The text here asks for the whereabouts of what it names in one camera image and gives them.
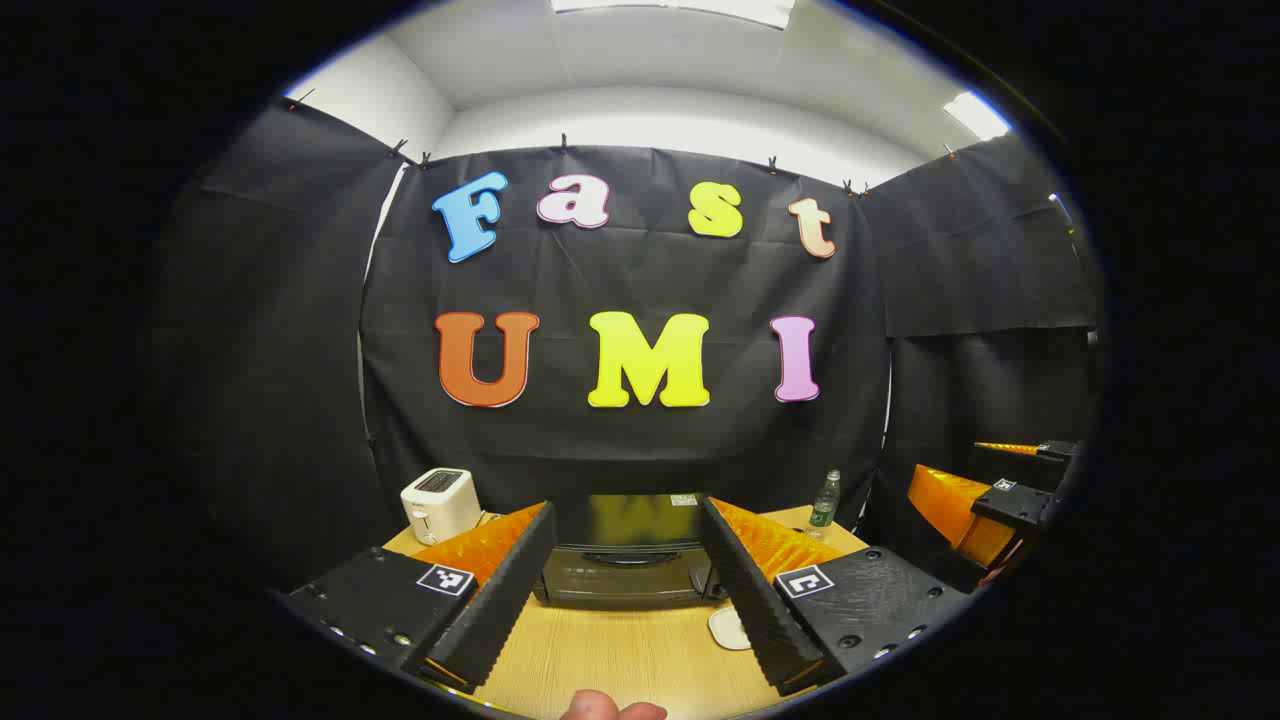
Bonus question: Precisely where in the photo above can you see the long ceiling light panel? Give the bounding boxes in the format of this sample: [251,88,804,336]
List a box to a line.
[550,0,796,29]

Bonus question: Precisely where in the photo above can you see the white toaster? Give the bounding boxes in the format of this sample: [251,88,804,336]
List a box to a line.
[400,467,484,546]

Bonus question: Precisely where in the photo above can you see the white square plate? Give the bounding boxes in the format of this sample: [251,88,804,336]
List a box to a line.
[708,605,753,652]

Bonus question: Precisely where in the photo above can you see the black electric oven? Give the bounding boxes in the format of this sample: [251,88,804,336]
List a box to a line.
[532,492,729,611]

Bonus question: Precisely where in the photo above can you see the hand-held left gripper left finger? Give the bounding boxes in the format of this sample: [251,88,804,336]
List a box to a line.
[275,500,558,696]

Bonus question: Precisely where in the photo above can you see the small ceiling light panel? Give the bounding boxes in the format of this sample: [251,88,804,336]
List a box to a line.
[943,90,1013,141]

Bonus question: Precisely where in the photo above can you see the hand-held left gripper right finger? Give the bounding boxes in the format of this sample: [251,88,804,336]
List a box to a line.
[697,495,976,698]

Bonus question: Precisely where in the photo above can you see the clear plastic water bottle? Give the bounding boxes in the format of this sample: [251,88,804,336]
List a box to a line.
[808,469,843,541]

